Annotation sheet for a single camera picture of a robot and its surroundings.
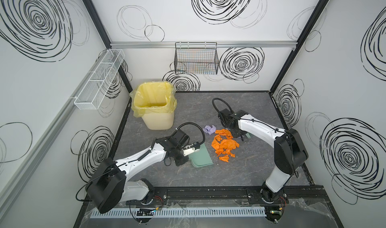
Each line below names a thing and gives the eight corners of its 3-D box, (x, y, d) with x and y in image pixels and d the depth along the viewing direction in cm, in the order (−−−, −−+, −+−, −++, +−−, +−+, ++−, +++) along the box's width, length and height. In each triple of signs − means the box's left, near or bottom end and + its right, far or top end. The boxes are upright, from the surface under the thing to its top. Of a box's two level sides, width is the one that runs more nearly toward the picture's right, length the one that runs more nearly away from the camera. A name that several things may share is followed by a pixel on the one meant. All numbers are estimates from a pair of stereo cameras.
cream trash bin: (149, 133, 98) (140, 114, 82) (151, 127, 101) (142, 108, 85) (174, 133, 98) (170, 114, 82) (175, 127, 101) (171, 108, 85)
